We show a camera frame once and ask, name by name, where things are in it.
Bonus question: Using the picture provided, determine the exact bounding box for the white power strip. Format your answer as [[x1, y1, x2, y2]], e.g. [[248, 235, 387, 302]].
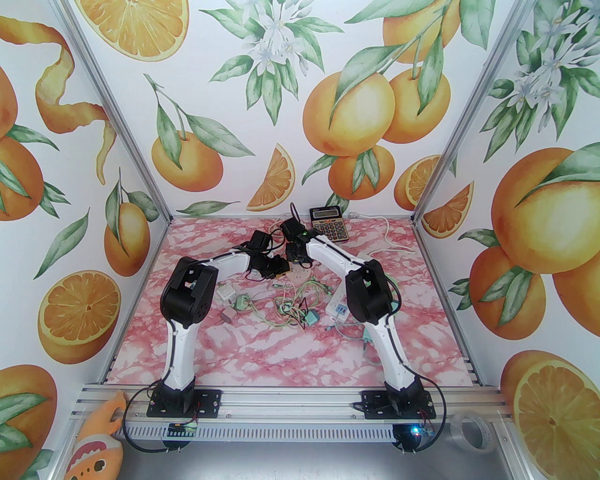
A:
[[325, 280, 351, 325]]

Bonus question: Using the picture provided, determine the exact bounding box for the beige desk calculator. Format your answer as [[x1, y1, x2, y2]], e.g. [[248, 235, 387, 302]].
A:
[[309, 206, 350, 242]]

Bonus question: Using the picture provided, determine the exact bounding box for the black controller with LED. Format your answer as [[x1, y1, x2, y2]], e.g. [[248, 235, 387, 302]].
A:
[[394, 422, 434, 453]]

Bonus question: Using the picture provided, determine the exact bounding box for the clear tape roll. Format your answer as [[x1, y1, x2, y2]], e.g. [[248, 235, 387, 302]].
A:
[[450, 411, 494, 454]]

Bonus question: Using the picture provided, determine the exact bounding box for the orange plush fish toy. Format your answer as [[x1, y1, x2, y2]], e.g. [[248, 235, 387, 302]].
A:
[[63, 391, 126, 480]]

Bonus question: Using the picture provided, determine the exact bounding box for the green charging cable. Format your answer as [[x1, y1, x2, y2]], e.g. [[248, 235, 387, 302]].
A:
[[253, 277, 338, 331]]

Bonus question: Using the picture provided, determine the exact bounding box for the white power strip cord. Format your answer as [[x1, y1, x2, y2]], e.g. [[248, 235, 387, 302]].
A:
[[349, 212, 415, 256]]

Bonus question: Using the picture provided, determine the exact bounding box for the aluminium frame rail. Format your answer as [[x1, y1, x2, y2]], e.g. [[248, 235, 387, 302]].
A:
[[70, 382, 516, 443]]

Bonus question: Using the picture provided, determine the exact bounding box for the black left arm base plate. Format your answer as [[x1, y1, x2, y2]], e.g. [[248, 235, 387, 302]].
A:
[[147, 388, 222, 418]]

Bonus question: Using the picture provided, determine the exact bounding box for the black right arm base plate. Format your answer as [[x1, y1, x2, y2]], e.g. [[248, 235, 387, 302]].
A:
[[362, 390, 437, 420]]

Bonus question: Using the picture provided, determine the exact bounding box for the aluminium frame post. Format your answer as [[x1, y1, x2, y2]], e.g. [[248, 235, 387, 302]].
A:
[[55, 0, 173, 225], [412, 0, 540, 225]]

